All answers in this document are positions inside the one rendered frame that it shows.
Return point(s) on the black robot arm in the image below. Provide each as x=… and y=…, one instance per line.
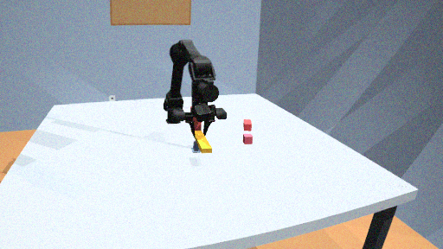
x=202, y=84

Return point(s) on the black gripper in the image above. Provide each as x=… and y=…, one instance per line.
x=179, y=115

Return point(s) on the small pink cube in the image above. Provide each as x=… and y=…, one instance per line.
x=247, y=139

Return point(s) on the pink rectangular block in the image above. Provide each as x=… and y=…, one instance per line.
x=247, y=125

